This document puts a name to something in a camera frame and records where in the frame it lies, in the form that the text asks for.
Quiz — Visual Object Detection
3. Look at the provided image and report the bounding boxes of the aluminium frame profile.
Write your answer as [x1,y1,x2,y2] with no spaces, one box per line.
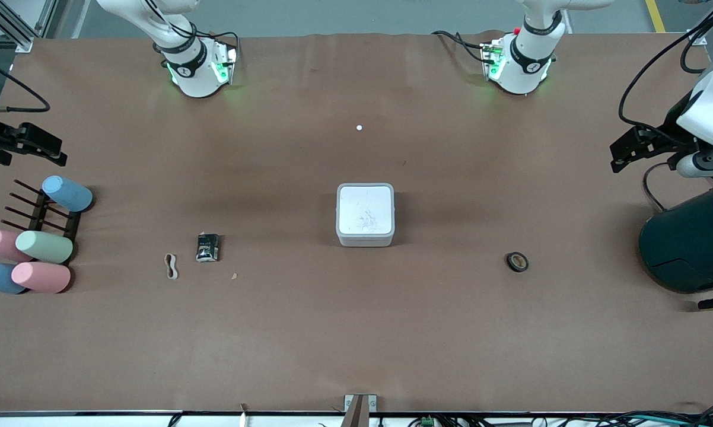
[686,0,713,47]
[0,0,58,54]

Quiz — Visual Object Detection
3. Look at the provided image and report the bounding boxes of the black base cable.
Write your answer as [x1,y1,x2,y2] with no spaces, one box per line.
[146,0,240,63]
[432,30,488,65]

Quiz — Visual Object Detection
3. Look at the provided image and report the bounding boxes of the tangled black cables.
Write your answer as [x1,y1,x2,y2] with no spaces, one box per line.
[594,403,713,427]

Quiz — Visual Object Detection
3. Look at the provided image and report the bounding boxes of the white square trash bin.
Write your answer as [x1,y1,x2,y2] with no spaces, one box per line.
[336,183,396,248]

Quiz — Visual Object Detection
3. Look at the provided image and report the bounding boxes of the pink foam cylinder bottom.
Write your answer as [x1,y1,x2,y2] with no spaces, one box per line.
[11,262,72,294]

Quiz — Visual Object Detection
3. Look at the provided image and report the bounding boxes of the black left base cable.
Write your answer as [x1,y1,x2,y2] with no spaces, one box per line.
[432,30,488,65]

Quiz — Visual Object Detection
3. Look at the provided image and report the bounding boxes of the black right base cable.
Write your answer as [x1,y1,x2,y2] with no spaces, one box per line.
[146,0,240,63]

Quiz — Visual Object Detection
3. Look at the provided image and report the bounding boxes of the black wrapper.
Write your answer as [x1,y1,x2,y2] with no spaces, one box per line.
[196,232,222,263]

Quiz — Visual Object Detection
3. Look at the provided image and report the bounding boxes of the black kettle power cable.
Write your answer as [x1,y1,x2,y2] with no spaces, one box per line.
[642,163,713,213]

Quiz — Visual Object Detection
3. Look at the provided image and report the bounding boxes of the metal table edge bracket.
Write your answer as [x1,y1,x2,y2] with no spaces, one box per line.
[344,394,377,427]

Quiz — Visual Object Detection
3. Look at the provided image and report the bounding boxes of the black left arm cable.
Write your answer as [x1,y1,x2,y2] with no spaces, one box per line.
[619,9,713,134]

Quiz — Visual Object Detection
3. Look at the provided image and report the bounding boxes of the brown paper table cover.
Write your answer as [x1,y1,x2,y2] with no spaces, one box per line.
[0,31,713,414]

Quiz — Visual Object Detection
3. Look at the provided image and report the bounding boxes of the black cup drying rack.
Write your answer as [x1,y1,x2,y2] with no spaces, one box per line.
[0,179,82,262]

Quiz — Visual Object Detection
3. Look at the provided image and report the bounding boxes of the green foam cylinder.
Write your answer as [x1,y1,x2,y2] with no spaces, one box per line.
[15,231,74,265]

